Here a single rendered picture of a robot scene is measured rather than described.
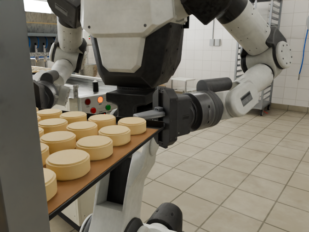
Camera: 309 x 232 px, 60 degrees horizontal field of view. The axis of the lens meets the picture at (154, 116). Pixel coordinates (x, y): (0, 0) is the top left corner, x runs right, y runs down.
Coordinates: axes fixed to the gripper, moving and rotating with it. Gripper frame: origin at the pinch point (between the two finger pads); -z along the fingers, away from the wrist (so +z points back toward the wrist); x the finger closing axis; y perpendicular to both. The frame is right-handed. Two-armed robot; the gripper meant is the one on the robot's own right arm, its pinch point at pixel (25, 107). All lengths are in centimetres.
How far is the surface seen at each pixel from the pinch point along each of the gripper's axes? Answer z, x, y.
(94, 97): 77, -12, 10
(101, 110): 80, -20, 14
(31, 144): -51, 9, 17
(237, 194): 105, -94, 111
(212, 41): 453, 25, 210
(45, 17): 145, 34, -26
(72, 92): 70, -8, 0
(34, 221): -52, 4, 17
